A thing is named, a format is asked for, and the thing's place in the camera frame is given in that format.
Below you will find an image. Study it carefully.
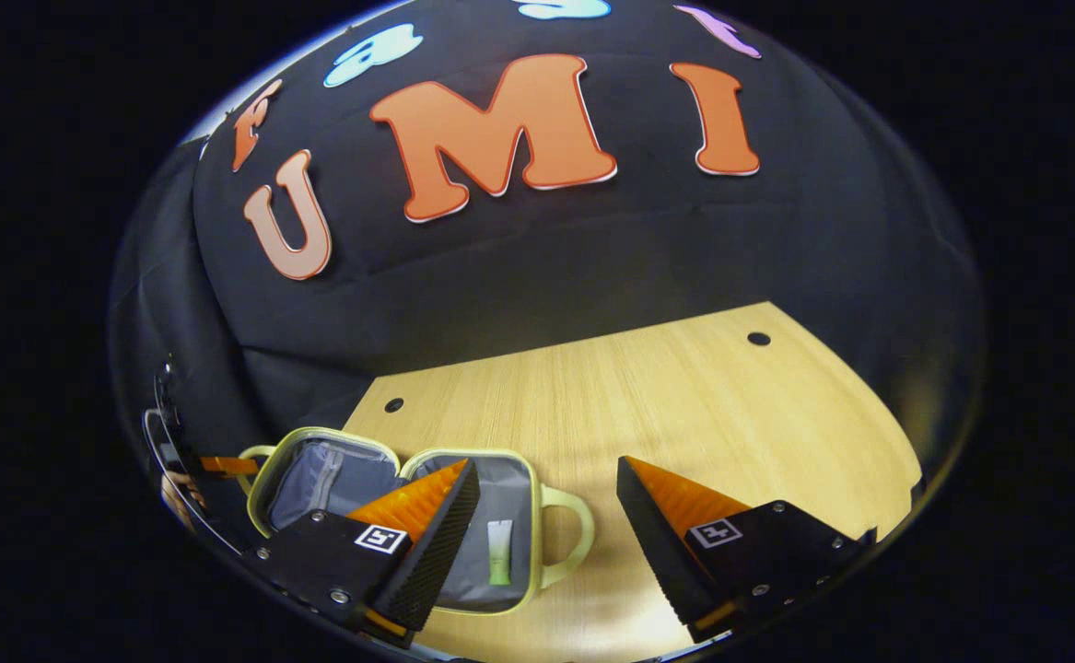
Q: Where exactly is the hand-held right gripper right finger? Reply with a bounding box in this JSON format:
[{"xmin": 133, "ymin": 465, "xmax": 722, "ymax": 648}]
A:
[{"xmin": 615, "ymin": 455, "xmax": 875, "ymax": 646}]

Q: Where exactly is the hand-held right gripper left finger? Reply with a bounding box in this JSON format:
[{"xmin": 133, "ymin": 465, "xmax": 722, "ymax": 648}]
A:
[{"xmin": 240, "ymin": 458, "xmax": 484, "ymax": 651}]

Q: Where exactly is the pale yellow small suitcase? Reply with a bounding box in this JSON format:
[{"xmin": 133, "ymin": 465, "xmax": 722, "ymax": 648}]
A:
[{"xmin": 237, "ymin": 425, "xmax": 597, "ymax": 617}]

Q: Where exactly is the pale green cream tube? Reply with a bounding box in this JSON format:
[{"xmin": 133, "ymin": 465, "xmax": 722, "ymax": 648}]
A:
[{"xmin": 485, "ymin": 519, "xmax": 514, "ymax": 587}]

